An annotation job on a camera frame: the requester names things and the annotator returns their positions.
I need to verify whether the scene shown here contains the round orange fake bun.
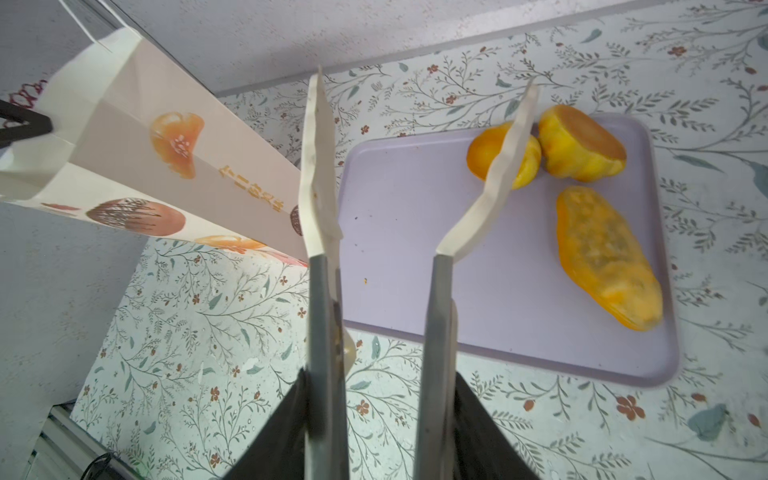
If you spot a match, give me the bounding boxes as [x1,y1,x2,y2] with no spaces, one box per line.
[466,122,542,190]

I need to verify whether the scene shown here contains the orange oval fake bread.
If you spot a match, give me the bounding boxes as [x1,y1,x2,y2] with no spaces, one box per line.
[538,105,627,183]

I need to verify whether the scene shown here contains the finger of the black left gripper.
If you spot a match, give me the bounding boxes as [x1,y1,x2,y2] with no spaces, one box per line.
[0,101,53,148]

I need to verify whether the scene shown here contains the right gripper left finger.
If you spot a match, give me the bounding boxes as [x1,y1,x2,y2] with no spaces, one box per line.
[221,65,358,480]

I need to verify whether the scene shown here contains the lavender cutting board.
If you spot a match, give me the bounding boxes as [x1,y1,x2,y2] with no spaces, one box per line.
[339,113,681,388]

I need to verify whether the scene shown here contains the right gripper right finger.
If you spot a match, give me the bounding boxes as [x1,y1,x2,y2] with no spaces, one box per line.
[414,82,539,479]

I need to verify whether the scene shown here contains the orange fake croissant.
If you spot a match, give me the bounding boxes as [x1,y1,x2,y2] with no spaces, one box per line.
[556,186,663,331]

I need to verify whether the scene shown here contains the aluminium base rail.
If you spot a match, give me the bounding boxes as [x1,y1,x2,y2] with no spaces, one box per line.
[22,403,142,480]

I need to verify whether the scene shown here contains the printed paper bakery bag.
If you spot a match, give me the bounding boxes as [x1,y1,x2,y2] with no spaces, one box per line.
[1,24,308,265]

